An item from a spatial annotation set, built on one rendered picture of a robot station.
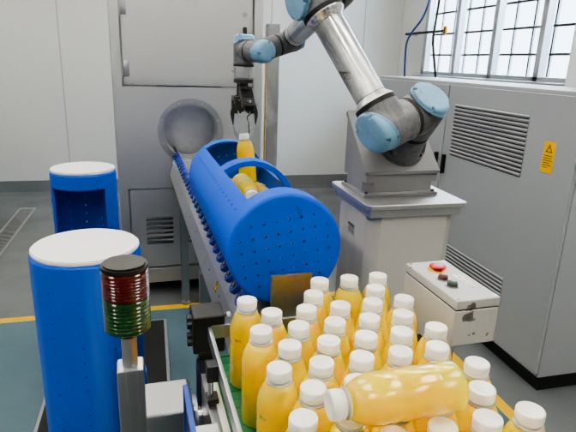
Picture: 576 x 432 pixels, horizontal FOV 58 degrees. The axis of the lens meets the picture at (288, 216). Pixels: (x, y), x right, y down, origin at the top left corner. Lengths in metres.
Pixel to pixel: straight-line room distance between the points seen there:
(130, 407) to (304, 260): 0.61
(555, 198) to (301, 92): 4.30
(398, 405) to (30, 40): 5.92
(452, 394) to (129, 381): 0.44
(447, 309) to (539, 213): 1.69
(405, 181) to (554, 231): 1.20
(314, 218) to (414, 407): 0.65
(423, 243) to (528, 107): 1.36
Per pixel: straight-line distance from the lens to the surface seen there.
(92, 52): 6.22
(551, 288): 2.72
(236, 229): 1.20
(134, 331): 0.75
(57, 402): 1.61
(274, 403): 0.82
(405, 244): 1.57
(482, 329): 1.12
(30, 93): 6.33
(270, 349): 0.92
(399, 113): 1.40
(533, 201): 2.76
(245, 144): 1.92
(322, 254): 1.28
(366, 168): 1.54
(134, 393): 0.82
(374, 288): 1.10
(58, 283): 1.41
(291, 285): 1.22
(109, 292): 0.73
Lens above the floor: 1.53
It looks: 17 degrees down
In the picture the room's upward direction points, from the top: 2 degrees clockwise
